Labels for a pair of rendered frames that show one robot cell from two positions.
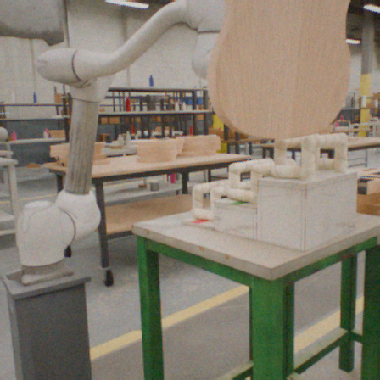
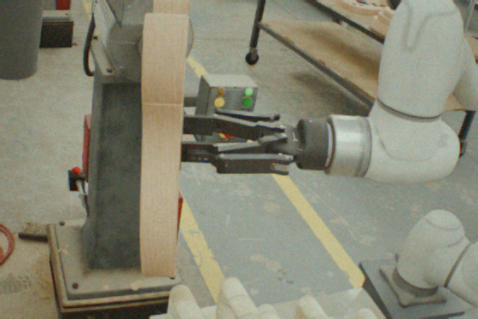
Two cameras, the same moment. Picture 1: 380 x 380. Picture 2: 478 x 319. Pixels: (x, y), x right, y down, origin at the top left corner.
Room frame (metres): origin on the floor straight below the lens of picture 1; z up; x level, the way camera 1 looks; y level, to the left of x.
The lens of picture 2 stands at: (1.21, -0.89, 1.79)
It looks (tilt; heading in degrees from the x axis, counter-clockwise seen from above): 30 degrees down; 103
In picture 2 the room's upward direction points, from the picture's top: 12 degrees clockwise
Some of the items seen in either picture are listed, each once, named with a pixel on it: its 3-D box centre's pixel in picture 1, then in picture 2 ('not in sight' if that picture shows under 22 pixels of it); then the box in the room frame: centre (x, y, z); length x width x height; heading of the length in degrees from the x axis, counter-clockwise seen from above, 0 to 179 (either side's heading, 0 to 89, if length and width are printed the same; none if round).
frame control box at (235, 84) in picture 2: not in sight; (208, 107); (0.71, 0.73, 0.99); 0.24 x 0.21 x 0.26; 130
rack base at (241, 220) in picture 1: (263, 211); not in sight; (1.24, -0.23, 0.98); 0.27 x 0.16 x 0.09; 134
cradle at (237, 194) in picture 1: (243, 195); not in sight; (1.18, -0.16, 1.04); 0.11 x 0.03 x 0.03; 44
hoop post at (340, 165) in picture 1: (340, 155); not in sight; (1.15, -0.43, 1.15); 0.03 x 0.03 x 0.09
